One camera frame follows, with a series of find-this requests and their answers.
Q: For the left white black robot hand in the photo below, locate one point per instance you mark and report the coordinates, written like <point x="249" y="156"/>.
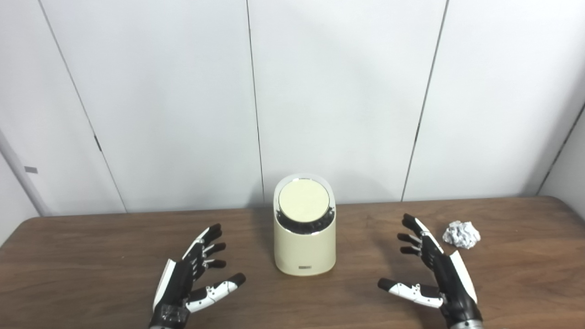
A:
<point x="176" y="283"/>

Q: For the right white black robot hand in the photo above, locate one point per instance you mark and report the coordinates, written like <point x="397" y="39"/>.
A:
<point x="452" y="283"/>

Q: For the white paper ball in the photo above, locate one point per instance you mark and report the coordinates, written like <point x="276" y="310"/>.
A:
<point x="461" y="235"/>

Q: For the cream-colored bin body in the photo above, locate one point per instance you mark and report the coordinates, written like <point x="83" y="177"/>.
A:
<point x="304" y="251"/>

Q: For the round cream bin lid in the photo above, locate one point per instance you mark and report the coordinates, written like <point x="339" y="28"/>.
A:
<point x="304" y="201"/>

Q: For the black wall seam clip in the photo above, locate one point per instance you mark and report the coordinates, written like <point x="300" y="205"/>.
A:
<point x="98" y="143"/>

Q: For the small grey wall tag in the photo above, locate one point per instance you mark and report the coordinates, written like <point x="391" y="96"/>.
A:
<point x="31" y="169"/>

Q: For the white slanted wall post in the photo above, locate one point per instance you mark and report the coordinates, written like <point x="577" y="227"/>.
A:
<point x="23" y="178"/>

